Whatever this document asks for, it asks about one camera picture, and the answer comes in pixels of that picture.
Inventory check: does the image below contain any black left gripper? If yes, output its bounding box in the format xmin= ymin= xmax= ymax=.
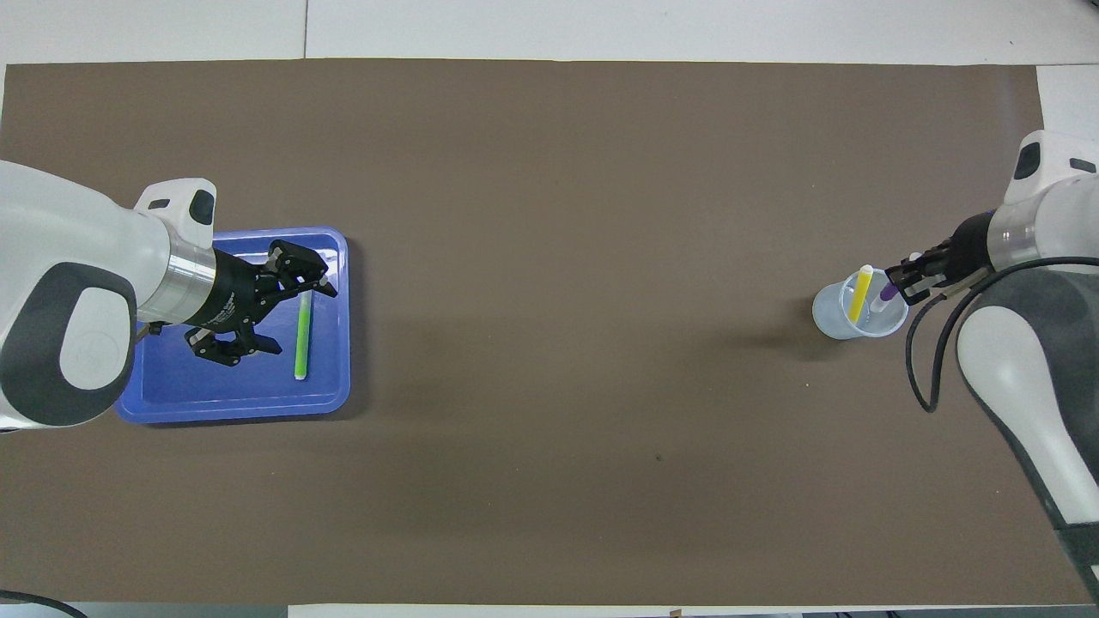
xmin=184 ymin=239 xmax=339 ymax=369

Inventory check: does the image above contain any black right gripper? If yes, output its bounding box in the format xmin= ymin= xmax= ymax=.
xmin=883 ymin=209 xmax=998 ymax=306

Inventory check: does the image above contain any green pen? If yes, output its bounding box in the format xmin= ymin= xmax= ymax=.
xmin=294 ymin=292 xmax=315 ymax=381

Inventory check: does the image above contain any yellow pen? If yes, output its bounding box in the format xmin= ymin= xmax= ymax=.
xmin=848 ymin=264 xmax=875 ymax=324

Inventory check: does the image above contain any blue plastic tray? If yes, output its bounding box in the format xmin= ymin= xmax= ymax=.
xmin=114 ymin=227 xmax=351 ymax=425

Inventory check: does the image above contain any translucent plastic cup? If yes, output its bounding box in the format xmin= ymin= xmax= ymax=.
xmin=811 ymin=268 xmax=909 ymax=341

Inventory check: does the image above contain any brown table mat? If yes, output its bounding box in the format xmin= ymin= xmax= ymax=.
xmin=0 ymin=58 xmax=1096 ymax=606

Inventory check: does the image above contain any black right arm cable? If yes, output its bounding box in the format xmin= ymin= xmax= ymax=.
xmin=904 ymin=257 xmax=1099 ymax=415

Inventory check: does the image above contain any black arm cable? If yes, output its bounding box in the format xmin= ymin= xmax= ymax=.
xmin=904 ymin=257 xmax=1099 ymax=415
xmin=0 ymin=322 xmax=168 ymax=618

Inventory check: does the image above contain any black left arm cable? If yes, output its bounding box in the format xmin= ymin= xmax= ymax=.
xmin=0 ymin=322 xmax=168 ymax=618

